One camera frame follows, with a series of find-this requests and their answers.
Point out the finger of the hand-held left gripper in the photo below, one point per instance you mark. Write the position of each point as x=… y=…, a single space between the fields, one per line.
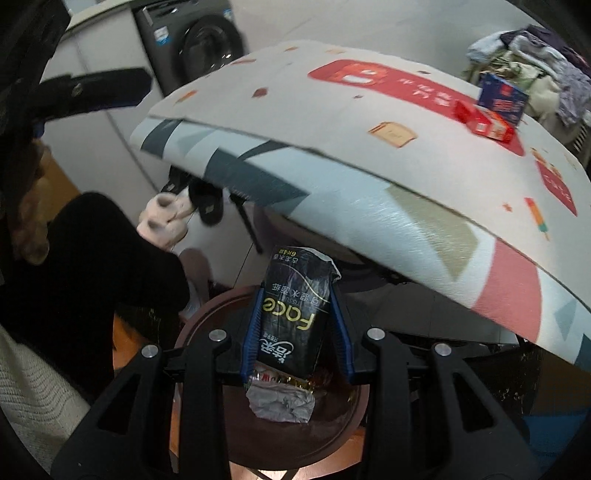
x=106 y=87

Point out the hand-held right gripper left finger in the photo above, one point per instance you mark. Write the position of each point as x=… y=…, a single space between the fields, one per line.
x=251 y=332

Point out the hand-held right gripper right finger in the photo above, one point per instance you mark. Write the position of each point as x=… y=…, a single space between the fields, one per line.
x=341 y=337

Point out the black tissue packet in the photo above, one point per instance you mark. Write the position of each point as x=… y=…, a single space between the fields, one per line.
x=291 y=318

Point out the gold foil wrapper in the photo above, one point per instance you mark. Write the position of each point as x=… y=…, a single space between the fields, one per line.
x=279 y=404

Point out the brown round trash bin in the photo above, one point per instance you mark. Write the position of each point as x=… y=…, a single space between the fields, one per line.
x=344 y=415

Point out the grey washing machine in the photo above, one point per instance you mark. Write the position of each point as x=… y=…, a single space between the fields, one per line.
x=194 y=41

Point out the brown fuzzy cloth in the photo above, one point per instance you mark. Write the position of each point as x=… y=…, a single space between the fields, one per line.
x=30 y=221

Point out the black table leg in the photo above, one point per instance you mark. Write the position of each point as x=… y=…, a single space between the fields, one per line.
x=247 y=224

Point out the black slipper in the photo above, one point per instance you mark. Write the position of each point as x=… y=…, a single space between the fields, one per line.
x=173 y=182
x=207 y=205

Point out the fuzzy pale slipper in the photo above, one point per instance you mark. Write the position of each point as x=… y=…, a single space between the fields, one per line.
x=161 y=221

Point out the person's leg black trousers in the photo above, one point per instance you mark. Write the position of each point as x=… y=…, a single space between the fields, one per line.
x=92 y=277

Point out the white knitted cloth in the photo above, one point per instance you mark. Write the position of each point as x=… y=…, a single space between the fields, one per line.
x=32 y=383

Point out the red carton box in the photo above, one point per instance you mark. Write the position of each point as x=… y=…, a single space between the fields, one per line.
x=485 y=122

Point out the blue carton box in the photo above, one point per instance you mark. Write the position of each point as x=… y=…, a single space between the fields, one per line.
x=501 y=94

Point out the pile of clothes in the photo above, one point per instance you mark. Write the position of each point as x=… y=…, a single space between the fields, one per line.
x=545 y=78

